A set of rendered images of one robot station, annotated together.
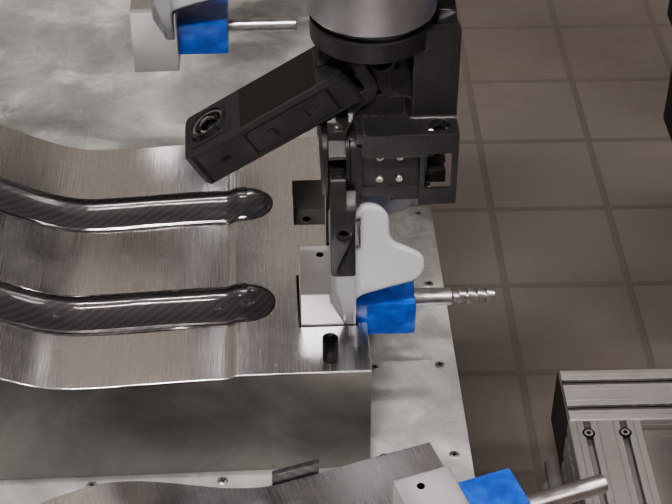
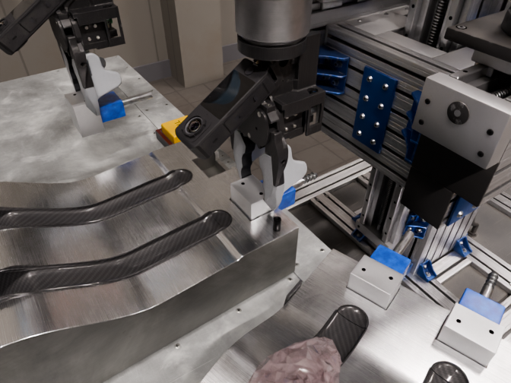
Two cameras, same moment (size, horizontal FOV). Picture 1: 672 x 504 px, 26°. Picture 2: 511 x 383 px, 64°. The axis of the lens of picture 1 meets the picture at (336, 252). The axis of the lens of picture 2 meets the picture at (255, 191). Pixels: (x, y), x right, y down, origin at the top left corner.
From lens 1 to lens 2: 52 cm
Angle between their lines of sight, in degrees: 24
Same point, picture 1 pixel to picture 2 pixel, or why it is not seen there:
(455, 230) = not seen: hidden behind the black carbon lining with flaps
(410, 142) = (305, 102)
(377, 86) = (279, 77)
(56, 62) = (20, 155)
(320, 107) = (259, 96)
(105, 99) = (55, 163)
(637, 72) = not seen: hidden behind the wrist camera
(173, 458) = (213, 311)
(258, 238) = (198, 189)
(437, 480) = (367, 263)
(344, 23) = (278, 34)
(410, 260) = (302, 166)
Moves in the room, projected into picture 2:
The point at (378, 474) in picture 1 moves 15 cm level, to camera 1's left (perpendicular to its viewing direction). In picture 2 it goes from (326, 273) to (218, 331)
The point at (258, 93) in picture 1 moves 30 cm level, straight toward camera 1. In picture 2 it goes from (217, 100) to (482, 302)
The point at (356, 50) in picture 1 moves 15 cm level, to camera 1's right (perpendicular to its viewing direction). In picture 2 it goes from (284, 52) to (395, 23)
